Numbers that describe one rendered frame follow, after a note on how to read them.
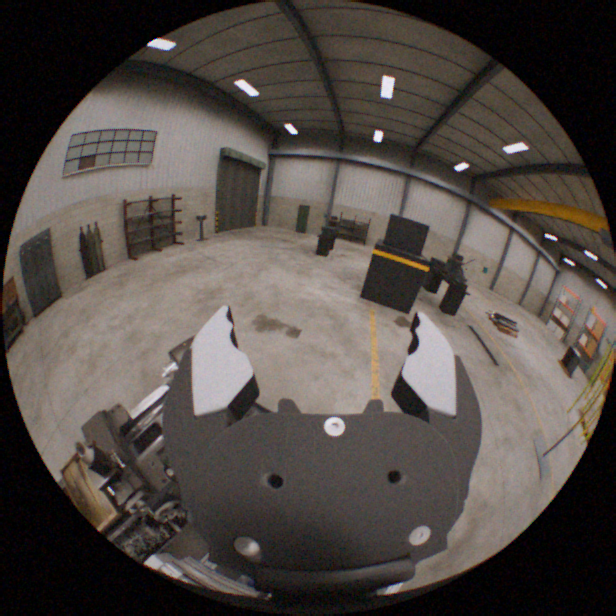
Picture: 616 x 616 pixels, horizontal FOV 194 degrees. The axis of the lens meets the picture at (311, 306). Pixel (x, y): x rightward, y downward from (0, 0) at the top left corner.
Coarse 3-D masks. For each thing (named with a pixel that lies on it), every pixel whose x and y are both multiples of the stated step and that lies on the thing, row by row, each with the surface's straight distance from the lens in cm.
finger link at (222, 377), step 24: (216, 312) 12; (216, 336) 10; (192, 360) 9; (216, 360) 8; (240, 360) 8; (192, 384) 8; (216, 384) 8; (240, 384) 7; (216, 408) 7; (240, 408) 8
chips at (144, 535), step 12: (144, 516) 132; (180, 516) 122; (132, 528) 140; (144, 528) 133; (156, 528) 131; (168, 528) 124; (180, 528) 123; (120, 540) 151; (132, 540) 144; (144, 540) 137; (156, 540) 132; (168, 540) 129; (132, 552) 149; (144, 552) 139
